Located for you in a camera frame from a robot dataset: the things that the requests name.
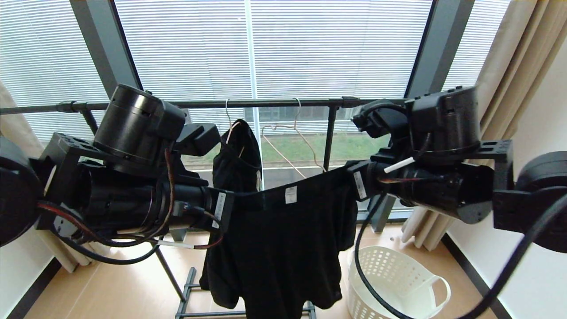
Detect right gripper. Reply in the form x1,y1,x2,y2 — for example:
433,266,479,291
347,159,494,224

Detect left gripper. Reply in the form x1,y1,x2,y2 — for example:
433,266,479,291
78,159,235,235

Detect black drawstring shorts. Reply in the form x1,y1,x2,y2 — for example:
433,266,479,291
212,119,263,193

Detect white laundry basket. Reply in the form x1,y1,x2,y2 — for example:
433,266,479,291
347,246,452,319

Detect pink clothes hanger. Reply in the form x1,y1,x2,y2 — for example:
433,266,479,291
224,98,249,147
261,97,327,180

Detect black clothes rack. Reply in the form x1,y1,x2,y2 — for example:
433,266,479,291
0,97,381,319

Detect beige curtain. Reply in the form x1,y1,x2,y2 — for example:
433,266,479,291
401,0,567,252
0,82,111,273

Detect window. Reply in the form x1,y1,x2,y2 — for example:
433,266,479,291
0,0,512,231

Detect black cable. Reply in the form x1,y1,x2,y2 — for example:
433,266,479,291
353,193,567,319
40,222,161,266

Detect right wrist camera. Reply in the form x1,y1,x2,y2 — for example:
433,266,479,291
352,101,410,153

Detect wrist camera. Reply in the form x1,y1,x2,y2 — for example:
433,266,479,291
173,123,221,158
352,101,410,153

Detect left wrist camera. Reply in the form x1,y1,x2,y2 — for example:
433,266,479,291
173,123,221,158

